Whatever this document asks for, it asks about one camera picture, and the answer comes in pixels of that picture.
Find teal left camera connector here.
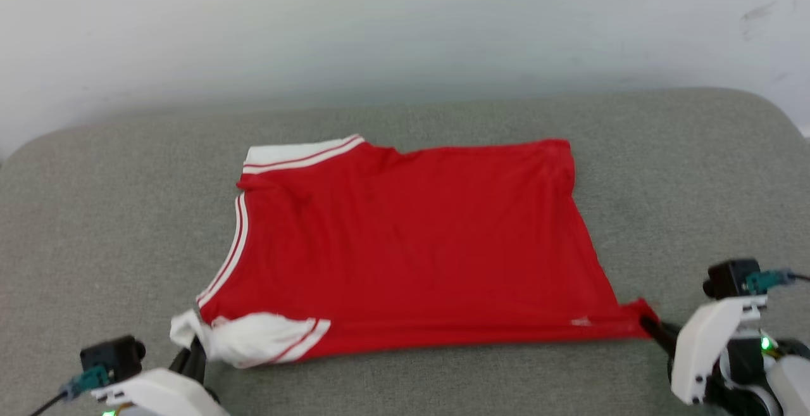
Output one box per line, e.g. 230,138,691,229
60,365,112,401

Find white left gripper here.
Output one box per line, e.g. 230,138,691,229
90,336,230,416

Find teal right camera connector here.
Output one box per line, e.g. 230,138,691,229
743,268,795,294

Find red garment with white trim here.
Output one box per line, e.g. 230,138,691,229
170,134,660,370

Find teal camera connector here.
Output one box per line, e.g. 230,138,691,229
743,268,795,294
60,365,112,401

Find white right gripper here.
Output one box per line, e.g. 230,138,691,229
639,294,769,406

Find grey fabric sofa cushion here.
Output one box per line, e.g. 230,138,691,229
0,87,810,416

